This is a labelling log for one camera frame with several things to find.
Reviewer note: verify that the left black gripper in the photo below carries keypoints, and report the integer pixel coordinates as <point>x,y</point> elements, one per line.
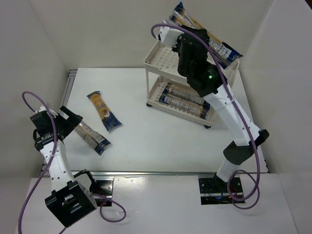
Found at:
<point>70,117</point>

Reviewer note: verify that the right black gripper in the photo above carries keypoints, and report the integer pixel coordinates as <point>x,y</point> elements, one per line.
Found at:
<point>182,40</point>

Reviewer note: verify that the long yellow spaghetti bag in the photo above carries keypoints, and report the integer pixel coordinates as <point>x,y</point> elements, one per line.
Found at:
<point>183,93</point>

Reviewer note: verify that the label-side blue spaghetti bag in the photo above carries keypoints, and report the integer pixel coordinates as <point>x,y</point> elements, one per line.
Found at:
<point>185,105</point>

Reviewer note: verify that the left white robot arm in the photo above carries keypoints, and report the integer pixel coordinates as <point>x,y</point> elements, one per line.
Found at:
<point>69,201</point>

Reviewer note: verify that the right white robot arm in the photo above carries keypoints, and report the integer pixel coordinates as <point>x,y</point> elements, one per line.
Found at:
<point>210,83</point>

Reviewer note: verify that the yellow blue spaghetti bag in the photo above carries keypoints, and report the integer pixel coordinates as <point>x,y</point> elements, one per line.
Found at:
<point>108,119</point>

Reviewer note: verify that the aluminium table frame rail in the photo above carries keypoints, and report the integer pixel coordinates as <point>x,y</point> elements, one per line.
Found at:
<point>148,140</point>

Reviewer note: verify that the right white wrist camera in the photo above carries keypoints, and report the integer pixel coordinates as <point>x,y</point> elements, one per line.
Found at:
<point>169,36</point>

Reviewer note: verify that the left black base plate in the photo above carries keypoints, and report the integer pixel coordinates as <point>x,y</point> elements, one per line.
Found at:
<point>102,187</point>

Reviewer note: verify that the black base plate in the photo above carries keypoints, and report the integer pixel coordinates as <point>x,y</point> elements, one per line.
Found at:
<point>102,187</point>
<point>210,194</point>

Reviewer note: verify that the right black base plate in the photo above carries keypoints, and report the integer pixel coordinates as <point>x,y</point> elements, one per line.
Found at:
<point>210,194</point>

